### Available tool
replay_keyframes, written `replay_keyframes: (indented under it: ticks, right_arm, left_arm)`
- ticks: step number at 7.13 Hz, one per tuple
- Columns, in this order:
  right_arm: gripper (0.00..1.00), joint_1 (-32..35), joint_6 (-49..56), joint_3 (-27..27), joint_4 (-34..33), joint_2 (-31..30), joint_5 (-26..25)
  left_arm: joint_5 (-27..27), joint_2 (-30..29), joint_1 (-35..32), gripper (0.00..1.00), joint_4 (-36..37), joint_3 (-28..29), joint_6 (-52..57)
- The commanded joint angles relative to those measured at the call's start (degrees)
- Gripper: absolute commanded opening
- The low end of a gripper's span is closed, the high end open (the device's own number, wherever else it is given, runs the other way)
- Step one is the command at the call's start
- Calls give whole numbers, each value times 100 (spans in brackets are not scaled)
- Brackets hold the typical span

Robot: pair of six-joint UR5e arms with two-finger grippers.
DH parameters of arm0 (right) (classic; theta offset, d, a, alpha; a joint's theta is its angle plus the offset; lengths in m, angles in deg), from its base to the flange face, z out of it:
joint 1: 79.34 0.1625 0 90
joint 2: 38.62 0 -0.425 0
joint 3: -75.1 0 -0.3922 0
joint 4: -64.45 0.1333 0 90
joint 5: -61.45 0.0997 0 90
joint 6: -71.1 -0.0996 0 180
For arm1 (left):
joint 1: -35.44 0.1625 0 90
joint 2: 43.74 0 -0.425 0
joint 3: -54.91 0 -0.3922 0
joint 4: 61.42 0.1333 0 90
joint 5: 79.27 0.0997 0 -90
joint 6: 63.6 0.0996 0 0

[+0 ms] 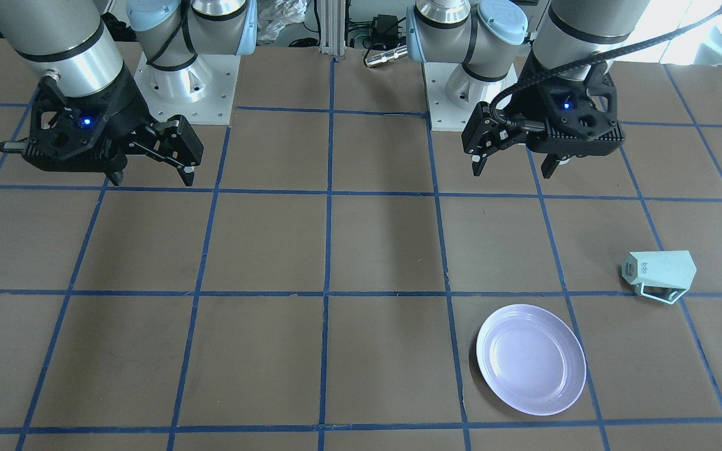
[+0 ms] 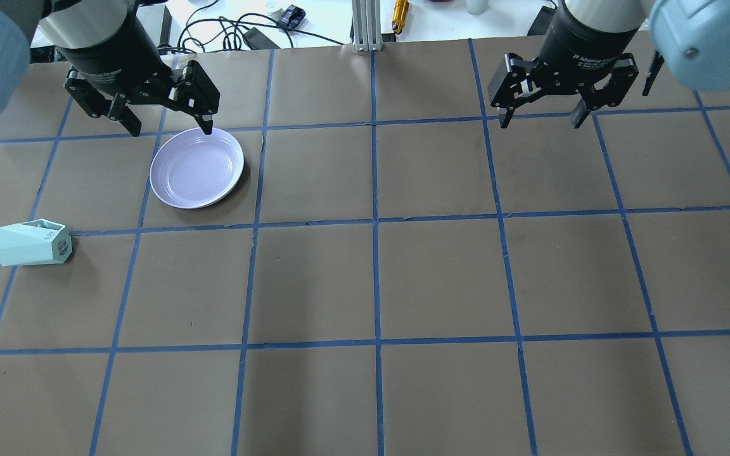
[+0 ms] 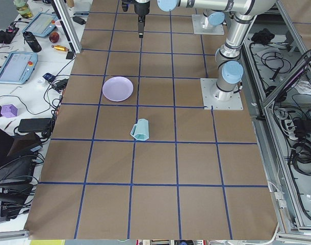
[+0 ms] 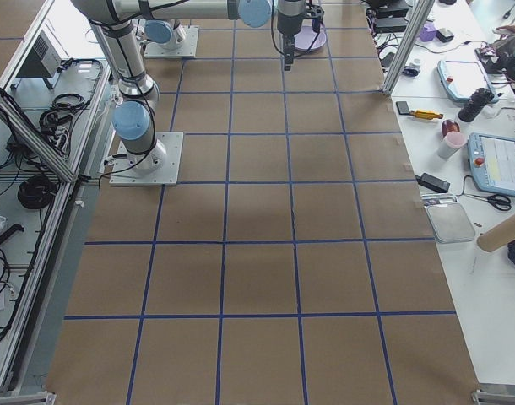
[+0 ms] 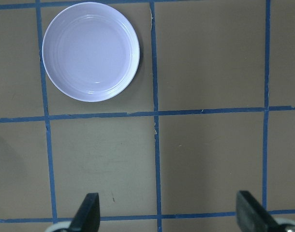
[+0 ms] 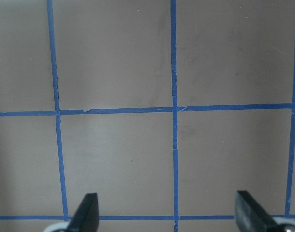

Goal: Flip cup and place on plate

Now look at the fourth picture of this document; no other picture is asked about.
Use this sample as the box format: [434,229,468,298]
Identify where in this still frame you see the pink plastic cup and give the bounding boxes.
[436,131,467,159]

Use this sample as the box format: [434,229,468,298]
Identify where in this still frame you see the purple small box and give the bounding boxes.
[419,22,437,42]

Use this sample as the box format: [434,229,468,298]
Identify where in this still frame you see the teach pendant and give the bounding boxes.
[467,132,515,197]
[436,60,499,104]

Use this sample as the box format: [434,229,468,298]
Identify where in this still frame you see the black phone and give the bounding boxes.
[395,100,411,116]

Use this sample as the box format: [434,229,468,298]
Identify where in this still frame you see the grey electronics box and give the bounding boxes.
[11,30,62,89]

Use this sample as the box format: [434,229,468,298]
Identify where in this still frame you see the black power adapter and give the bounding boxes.
[415,173,450,193]

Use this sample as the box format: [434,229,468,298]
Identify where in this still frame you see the coiled black cable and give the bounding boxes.
[17,172,58,211]

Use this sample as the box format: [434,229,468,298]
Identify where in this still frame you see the far teach pendant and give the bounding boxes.
[436,60,499,104]

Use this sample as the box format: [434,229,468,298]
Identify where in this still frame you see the lavender plate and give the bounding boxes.
[295,25,327,53]

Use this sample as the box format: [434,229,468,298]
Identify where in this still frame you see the black scissors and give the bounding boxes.
[471,194,512,212]

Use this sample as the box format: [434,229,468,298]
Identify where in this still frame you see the silver metal tray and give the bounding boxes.
[421,193,475,244]

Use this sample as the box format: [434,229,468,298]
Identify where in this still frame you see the dark red cup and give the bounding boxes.
[441,119,460,137]

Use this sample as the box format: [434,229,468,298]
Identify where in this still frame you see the near teach pendant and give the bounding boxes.
[467,132,515,197]

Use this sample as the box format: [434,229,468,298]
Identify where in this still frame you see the aluminium frame post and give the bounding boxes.
[382,0,434,96]

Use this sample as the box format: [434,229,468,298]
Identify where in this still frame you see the cardboard tube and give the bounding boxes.
[476,214,515,252]

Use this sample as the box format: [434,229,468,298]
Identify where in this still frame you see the yellow handled tool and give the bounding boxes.
[410,109,443,121]

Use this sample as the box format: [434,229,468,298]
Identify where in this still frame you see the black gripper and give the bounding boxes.
[277,0,303,71]

